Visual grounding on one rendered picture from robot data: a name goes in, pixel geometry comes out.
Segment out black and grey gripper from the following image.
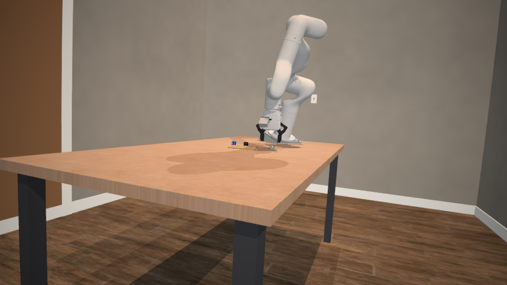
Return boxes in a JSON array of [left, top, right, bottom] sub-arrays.
[[256, 110, 288, 143]]

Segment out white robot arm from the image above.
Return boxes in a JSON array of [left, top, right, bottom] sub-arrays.
[[264, 15, 327, 142]]

